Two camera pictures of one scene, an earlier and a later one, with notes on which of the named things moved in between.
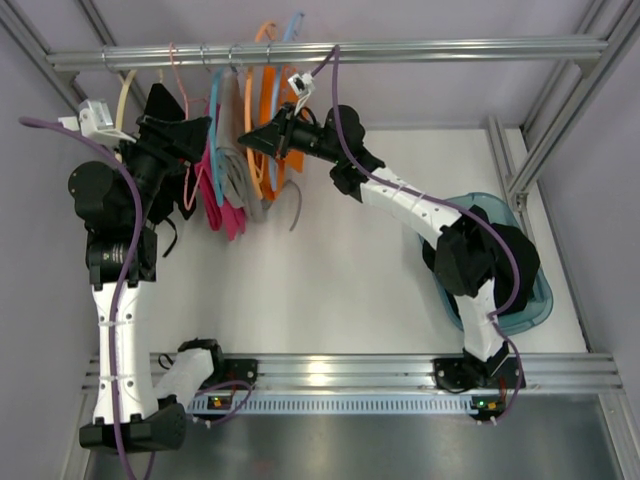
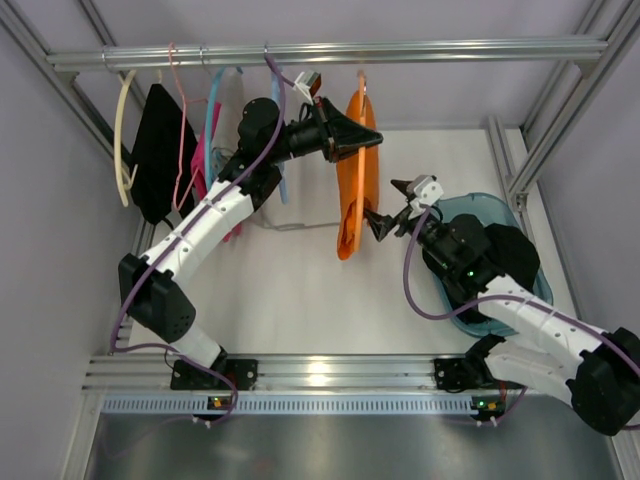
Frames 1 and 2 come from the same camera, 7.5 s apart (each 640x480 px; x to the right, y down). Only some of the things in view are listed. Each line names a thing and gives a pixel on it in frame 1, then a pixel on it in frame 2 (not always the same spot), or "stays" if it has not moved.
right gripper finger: [269, 138] → [379, 224]
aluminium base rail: [395, 373] stays
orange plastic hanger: [247, 79] → [361, 161]
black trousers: [511, 259] stays
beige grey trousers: [239, 180] stays
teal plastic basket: [537, 309] stays
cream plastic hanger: [127, 81] stays
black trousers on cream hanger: [163, 124] stays
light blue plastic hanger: [275, 91] → [281, 170]
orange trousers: [286, 94] → [346, 181]
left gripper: [163, 138] → [326, 133]
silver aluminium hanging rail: [318, 52] stays
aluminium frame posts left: [64, 80] stays
